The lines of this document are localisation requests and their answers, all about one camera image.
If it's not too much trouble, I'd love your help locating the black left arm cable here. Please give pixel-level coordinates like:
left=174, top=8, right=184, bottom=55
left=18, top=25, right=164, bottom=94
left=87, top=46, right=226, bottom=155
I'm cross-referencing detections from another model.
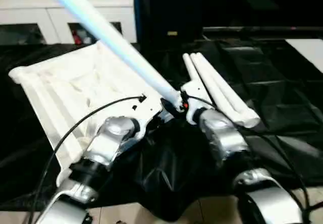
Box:
left=28, top=95, right=148, bottom=224

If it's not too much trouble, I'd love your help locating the white plastic table leg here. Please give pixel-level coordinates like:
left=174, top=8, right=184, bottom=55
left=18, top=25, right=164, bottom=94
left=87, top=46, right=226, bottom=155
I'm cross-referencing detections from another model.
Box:
left=50, top=0, right=185, bottom=111
left=195, top=52, right=261, bottom=128
left=189, top=52, right=249, bottom=127
left=182, top=53, right=203, bottom=91

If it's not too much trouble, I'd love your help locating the white plastic table top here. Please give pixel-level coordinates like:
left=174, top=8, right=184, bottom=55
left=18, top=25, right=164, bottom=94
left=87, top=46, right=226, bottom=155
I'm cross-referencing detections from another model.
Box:
left=8, top=41, right=178, bottom=185

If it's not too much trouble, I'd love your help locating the black bar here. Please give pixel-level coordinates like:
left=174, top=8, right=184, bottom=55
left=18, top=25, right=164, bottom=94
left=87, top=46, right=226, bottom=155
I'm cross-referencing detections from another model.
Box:
left=202, top=26, right=323, bottom=36

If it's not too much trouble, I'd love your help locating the red bottle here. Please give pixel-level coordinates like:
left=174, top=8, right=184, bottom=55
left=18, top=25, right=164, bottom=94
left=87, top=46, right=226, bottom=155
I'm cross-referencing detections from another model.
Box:
left=72, top=30, right=82, bottom=45

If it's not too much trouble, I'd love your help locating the white cabinet with glass doors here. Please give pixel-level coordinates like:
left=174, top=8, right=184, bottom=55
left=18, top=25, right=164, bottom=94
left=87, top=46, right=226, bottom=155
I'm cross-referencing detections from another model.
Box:
left=0, top=0, right=138, bottom=46

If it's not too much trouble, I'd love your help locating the black plastic mat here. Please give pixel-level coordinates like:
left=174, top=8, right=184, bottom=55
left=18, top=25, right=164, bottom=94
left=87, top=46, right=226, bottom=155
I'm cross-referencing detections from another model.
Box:
left=0, top=37, right=323, bottom=222

